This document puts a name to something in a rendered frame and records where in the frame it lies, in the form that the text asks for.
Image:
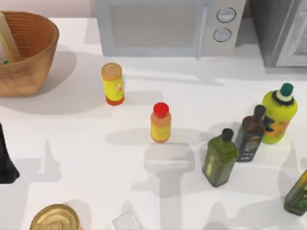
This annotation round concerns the yellow bottle with red cap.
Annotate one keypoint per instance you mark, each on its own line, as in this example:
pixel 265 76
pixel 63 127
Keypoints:
pixel 160 124

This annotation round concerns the yellow can with orange base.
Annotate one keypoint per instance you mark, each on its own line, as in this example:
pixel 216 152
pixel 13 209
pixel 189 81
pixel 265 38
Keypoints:
pixel 113 85

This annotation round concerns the green square oil bottle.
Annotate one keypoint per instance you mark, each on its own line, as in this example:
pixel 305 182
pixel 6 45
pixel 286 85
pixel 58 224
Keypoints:
pixel 219 160

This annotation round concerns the pale microwave oven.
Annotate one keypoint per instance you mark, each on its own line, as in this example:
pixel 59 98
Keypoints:
pixel 168 26

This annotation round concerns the dark brown bottle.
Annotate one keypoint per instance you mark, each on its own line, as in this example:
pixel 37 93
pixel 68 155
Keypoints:
pixel 250 136

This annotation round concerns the microwave knob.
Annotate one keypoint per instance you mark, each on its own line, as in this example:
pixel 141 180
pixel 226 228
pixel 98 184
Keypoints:
pixel 226 14
pixel 222 35

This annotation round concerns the yellow bottle with green cap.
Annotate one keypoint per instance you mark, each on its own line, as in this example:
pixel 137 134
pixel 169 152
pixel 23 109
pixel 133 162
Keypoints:
pixel 279 115

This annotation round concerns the brown woven basket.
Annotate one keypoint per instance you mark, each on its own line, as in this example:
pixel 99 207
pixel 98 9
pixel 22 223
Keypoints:
pixel 26 72

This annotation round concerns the gold-lidded can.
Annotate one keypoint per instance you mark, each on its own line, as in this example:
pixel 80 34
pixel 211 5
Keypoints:
pixel 55 219

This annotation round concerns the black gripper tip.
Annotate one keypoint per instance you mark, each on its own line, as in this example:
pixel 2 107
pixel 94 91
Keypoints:
pixel 6 163

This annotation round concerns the beige box in basket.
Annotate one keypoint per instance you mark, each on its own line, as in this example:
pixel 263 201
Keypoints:
pixel 7 40

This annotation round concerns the green bottle with yellow label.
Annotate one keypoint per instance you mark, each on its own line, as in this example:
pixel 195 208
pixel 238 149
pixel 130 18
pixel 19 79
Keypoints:
pixel 297 196

